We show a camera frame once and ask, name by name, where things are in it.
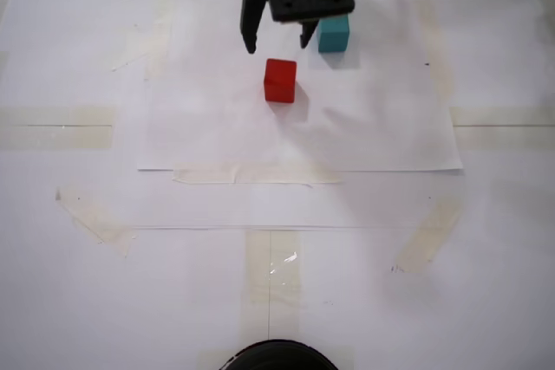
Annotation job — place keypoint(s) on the teal blue cube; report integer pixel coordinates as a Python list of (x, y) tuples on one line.
[(334, 36)]

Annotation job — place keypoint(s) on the black round camera stand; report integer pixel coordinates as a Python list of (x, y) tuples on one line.
[(279, 357)]

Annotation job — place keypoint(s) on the red cube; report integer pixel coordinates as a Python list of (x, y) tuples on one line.
[(279, 82)]

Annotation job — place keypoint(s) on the yellowish clear tape strip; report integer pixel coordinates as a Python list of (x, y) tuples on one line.
[(260, 266), (498, 116), (420, 244), (65, 116), (104, 231)]

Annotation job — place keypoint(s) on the white paper sheet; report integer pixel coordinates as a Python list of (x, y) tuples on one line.
[(217, 136)]

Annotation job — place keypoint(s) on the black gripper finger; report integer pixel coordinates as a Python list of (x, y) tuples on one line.
[(251, 10), (308, 34)]

